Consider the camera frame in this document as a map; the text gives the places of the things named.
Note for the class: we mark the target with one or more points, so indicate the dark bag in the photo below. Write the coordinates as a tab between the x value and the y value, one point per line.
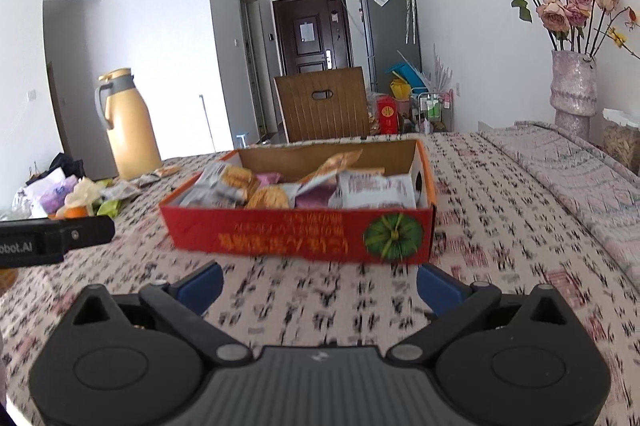
62	164

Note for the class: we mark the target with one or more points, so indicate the white crisp snack packet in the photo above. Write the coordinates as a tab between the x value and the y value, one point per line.
220	186

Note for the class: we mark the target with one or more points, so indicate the white sachet packet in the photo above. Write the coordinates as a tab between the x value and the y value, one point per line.
122	192

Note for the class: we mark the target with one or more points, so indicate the large white oat crisp packet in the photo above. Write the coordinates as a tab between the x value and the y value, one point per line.
267	198

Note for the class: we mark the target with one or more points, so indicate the purple pink snack packet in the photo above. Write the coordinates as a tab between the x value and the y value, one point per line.
315	197

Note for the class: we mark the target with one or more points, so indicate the white plastic bag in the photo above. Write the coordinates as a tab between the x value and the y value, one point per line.
42	183

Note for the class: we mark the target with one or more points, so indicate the clear storage jar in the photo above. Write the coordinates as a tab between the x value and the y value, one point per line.
622	141

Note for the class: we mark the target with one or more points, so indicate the red cardboard box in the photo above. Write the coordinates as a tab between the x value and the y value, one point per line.
280	233

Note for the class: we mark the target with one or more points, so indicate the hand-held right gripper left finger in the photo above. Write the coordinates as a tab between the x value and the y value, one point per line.
197	286

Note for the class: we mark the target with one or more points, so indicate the wooden chair back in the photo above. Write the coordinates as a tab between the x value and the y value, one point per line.
320	116

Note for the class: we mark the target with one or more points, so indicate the white folded umbrella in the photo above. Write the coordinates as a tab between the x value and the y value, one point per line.
410	11

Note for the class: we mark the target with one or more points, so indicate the yellow bag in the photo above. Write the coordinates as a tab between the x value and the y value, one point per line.
400	89

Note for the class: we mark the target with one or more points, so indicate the cream rubber glove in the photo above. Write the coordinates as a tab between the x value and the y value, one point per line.
87	193

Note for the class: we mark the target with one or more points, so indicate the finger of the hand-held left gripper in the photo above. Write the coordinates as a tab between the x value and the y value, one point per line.
90	231

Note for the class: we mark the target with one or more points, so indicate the grey white snack packet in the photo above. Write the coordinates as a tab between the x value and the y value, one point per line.
380	191

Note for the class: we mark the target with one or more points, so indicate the dark brown door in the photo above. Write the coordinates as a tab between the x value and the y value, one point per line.
310	51

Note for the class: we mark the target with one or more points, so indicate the blue plastic item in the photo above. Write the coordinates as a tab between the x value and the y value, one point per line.
400	72

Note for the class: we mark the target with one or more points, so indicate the grey quilted cloth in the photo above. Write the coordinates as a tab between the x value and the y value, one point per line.
565	186

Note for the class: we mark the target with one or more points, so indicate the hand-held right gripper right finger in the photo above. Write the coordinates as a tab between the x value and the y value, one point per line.
442	288

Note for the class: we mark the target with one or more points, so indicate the yellow thermos jug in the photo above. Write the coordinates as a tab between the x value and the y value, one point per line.
130	131

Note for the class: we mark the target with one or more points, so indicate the small orange sachet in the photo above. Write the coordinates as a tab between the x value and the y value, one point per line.
165	172

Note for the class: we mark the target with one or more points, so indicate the purple tissue pack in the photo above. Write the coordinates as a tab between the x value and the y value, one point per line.
57	196

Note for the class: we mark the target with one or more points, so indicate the pink glitter vase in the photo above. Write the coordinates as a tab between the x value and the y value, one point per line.
574	96

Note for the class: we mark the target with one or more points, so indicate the light green snack packet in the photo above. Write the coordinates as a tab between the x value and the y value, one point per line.
109	207

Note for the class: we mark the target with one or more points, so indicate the grey refrigerator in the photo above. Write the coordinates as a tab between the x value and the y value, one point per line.
387	36

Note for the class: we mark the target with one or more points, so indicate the orange triangular snack packet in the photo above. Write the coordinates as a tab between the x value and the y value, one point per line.
332	166

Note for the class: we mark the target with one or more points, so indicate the red gift box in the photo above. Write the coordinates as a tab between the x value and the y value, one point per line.
387	114

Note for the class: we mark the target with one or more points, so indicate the orange mandarin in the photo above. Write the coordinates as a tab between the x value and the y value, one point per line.
77	212

